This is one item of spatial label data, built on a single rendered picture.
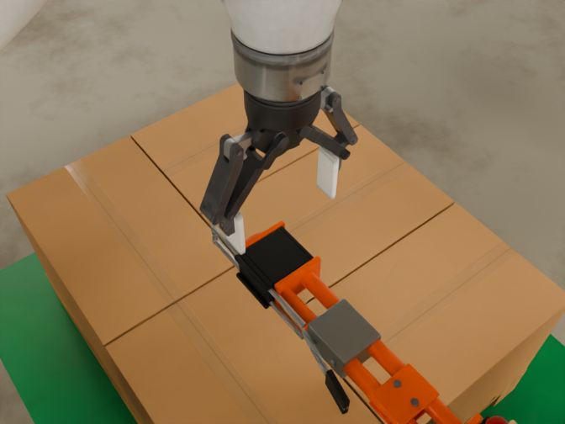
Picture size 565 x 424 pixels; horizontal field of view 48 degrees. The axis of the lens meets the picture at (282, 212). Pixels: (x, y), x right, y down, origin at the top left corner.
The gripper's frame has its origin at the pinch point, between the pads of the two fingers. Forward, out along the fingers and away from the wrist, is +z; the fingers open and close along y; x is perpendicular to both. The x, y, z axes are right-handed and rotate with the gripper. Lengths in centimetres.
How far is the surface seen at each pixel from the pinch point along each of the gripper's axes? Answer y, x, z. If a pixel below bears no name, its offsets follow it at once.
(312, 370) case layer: 15, 9, 78
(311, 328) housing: -2.9, -9.7, 11.1
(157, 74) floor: 70, 187, 134
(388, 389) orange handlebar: -0.9, -21.3, 11.0
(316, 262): 3.4, -2.9, 10.3
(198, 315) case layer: 2, 37, 78
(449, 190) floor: 125, 54, 133
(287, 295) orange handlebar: -2.2, -4.0, 11.5
